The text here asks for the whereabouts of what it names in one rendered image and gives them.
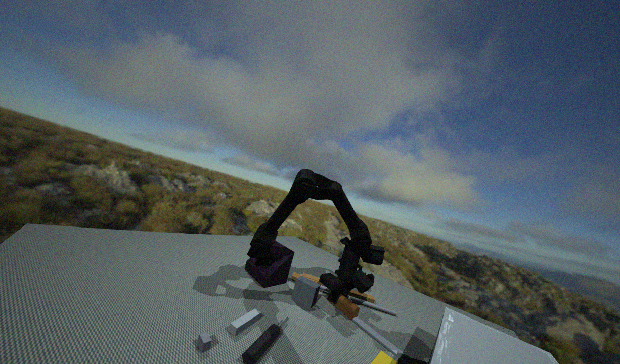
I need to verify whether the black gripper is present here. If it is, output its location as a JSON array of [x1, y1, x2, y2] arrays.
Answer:
[[319, 257, 361, 304]]

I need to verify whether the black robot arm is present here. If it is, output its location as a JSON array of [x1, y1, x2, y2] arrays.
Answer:
[[247, 169, 385, 294]]

